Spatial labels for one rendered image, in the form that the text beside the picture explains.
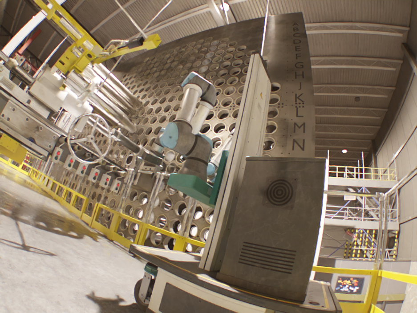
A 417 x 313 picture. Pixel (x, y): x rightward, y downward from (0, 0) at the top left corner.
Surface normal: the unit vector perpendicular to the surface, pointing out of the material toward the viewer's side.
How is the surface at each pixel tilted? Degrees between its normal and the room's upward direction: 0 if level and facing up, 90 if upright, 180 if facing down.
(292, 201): 90
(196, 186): 90
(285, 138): 90
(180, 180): 90
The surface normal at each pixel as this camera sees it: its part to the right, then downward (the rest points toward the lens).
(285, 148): -0.43, -0.44
